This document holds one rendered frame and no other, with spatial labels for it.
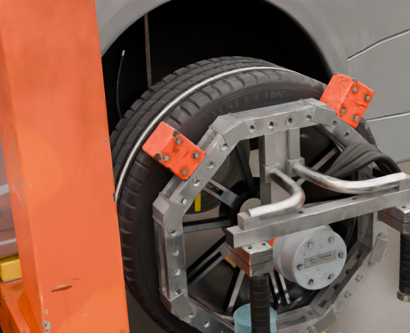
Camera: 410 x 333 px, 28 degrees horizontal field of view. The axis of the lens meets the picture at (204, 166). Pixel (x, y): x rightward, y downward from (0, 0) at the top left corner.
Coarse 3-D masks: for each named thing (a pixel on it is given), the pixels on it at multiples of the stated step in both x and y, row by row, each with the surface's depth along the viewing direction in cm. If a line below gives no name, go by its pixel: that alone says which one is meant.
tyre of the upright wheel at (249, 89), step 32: (192, 64) 189; (224, 64) 185; (256, 64) 184; (160, 96) 180; (192, 96) 172; (224, 96) 171; (256, 96) 174; (288, 96) 177; (320, 96) 181; (128, 128) 181; (192, 128) 170; (128, 192) 170; (128, 224) 170; (128, 256) 173; (128, 288) 182; (160, 320) 180
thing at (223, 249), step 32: (320, 160) 188; (224, 192) 180; (256, 192) 188; (320, 192) 206; (192, 224) 179; (224, 224) 183; (352, 224) 195; (224, 256) 185; (192, 288) 198; (224, 288) 204; (288, 288) 200
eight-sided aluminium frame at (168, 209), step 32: (224, 128) 164; (256, 128) 166; (288, 128) 170; (320, 128) 178; (352, 128) 176; (160, 192) 168; (192, 192) 164; (160, 224) 165; (384, 224) 188; (160, 256) 171; (352, 256) 193; (160, 288) 174; (352, 288) 190; (192, 320) 174; (224, 320) 183; (288, 320) 190; (320, 320) 188
